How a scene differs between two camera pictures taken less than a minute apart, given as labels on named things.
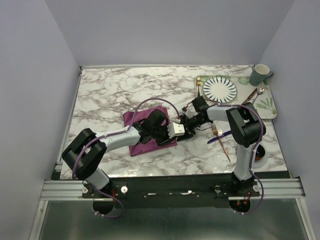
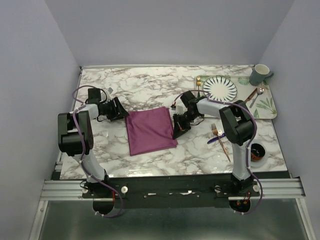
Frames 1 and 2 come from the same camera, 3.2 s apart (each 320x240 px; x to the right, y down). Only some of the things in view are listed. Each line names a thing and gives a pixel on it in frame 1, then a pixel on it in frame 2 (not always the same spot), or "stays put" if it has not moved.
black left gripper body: x=161 y=134 → x=109 y=109
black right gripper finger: x=185 y=136 → x=178 y=131
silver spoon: x=260 y=90 stays put
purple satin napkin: x=147 y=146 stays put
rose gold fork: x=215 y=130 stays put
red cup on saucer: x=261 y=155 stays put
